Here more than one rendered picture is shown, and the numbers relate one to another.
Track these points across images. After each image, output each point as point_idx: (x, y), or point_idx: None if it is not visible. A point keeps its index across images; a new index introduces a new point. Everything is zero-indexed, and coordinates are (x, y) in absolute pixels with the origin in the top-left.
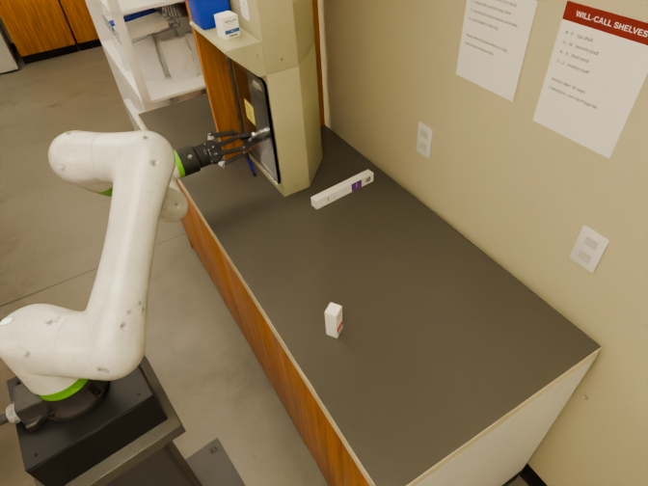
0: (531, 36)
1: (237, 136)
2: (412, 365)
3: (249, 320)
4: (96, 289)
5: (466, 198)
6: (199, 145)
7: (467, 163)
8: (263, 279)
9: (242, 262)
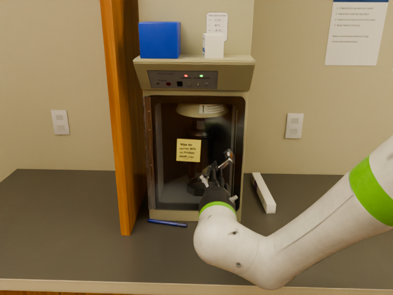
0: (385, 23)
1: (214, 170)
2: None
3: None
4: None
5: (340, 148)
6: (214, 188)
7: (339, 123)
8: (365, 274)
9: (332, 280)
